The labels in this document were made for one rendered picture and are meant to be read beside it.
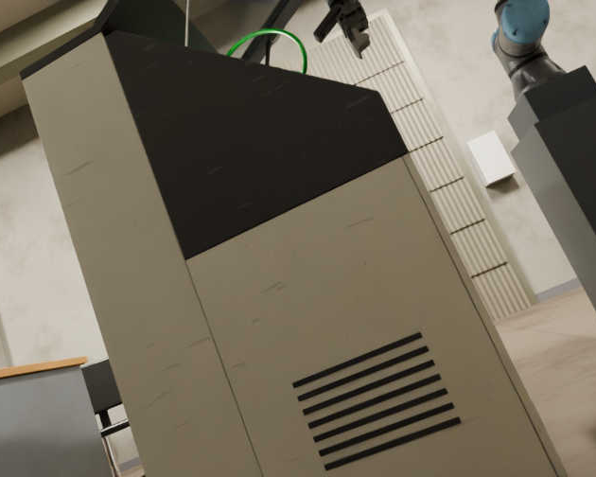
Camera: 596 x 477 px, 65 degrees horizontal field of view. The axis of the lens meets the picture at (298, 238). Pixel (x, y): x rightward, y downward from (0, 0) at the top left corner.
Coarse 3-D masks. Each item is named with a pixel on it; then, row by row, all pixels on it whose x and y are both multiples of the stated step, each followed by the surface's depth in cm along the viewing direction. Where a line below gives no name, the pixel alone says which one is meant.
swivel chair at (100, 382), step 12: (108, 360) 336; (84, 372) 330; (96, 372) 331; (108, 372) 333; (96, 384) 328; (108, 384) 329; (96, 396) 325; (108, 396) 326; (96, 408) 322; (108, 408) 323; (108, 420) 324; (108, 432) 286; (108, 444) 300; (108, 456) 299
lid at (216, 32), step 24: (120, 0) 124; (144, 0) 129; (168, 0) 136; (192, 0) 146; (216, 0) 154; (240, 0) 164; (264, 0) 174; (288, 0) 184; (96, 24) 125; (120, 24) 128; (144, 24) 134; (168, 24) 142; (192, 24) 149; (216, 24) 161; (240, 24) 171; (264, 24) 183; (216, 48) 168; (240, 48) 180; (264, 48) 189
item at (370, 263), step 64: (384, 192) 103; (256, 256) 108; (320, 256) 105; (384, 256) 101; (448, 256) 98; (256, 320) 107; (320, 320) 103; (384, 320) 100; (448, 320) 96; (256, 384) 105; (320, 384) 102; (384, 384) 98; (448, 384) 95; (512, 384) 92; (256, 448) 104; (320, 448) 100; (384, 448) 97; (448, 448) 94; (512, 448) 91
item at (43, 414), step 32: (0, 384) 166; (32, 384) 181; (64, 384) 198; (0, 416) 160; (32, 416) 174; (64, 416) 190; (0, 448) 155; (32, 448) 168; (64, 448) 183; (96, 448) 201
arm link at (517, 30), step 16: (512, 0) 124; (528, 0) 123; (544, 0) 122; (496, 16) 132; (512, 16) 124; (528, 16) 123; (544, 16) 122; (512, 32) 125; (528, 32) 123; (512, 48) 132; (528, 48) 131
